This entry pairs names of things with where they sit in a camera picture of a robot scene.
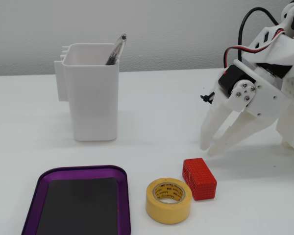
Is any small black cable tie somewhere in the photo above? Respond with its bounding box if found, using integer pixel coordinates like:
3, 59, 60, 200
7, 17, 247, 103
200, 91, 216, 104

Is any red white black wire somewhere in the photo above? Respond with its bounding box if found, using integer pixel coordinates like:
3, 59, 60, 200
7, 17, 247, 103
222, 28, 288, 72

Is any black cable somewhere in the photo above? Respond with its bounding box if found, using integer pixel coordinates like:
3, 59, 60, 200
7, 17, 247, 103
237, 7, 283, 65

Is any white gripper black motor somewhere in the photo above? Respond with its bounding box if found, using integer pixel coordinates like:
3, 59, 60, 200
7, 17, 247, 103
200, 59, 289, 157

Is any white plastic pen holder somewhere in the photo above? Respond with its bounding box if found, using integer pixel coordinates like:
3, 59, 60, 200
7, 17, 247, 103
54, 43, 120, 142

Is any yellow masking tape roll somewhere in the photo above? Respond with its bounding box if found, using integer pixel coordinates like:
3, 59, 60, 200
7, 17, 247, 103
146, 178, 193, 225

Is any red textured block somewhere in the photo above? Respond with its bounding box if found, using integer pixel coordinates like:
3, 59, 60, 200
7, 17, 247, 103
182, 158, 218, 201

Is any clear black ballpoint pen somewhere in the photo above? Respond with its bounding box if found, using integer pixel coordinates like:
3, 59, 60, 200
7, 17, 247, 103
105, 33, 127, 66

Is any purple metal tray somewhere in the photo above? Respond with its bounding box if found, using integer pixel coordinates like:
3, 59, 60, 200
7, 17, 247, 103
21, 165, 132, 235

